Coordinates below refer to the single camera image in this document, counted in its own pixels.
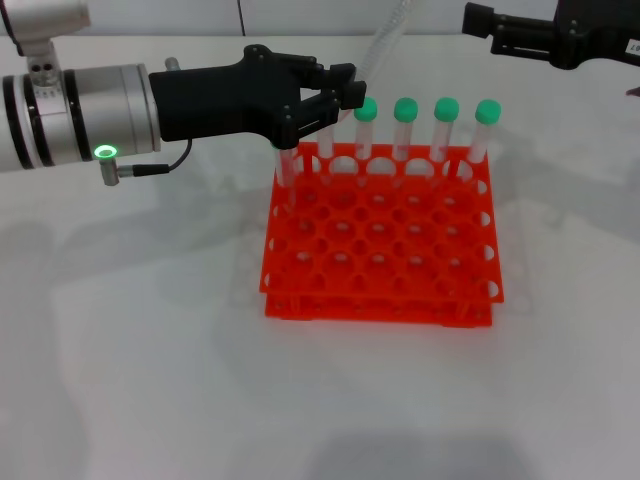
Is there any orange test tube rack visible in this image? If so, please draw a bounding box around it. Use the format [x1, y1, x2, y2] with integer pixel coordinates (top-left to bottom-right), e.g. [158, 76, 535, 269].
[258, 141, 505, 329]

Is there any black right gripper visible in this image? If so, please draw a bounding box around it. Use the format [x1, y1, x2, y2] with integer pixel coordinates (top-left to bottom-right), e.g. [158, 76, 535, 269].
[462, 0, 640, 70]

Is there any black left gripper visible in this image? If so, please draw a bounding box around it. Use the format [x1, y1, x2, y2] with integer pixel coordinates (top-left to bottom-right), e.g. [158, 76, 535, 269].
[148, 44, 368, 150]

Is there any left gripper cable with plug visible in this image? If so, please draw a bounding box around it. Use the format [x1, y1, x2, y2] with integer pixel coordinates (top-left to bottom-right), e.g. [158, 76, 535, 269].
[98, 138, 195, 187]

